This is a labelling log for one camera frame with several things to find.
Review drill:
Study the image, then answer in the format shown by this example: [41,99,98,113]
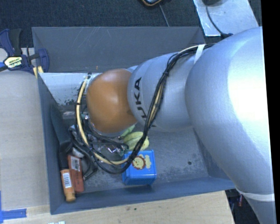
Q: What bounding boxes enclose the black knife with orange handle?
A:
[49,103,77,203]

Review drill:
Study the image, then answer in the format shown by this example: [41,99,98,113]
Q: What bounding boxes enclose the yellow-green toy fruit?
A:
[120,123,151,152]

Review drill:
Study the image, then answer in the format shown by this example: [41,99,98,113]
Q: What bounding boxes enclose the blue box with lion print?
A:
[120,149,158,188]

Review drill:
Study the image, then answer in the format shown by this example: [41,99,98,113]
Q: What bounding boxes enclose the pale wood flat board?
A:
[0,67,51,211]

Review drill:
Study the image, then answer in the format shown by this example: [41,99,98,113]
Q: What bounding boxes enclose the grey metal bin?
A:
[31,13,238,216]

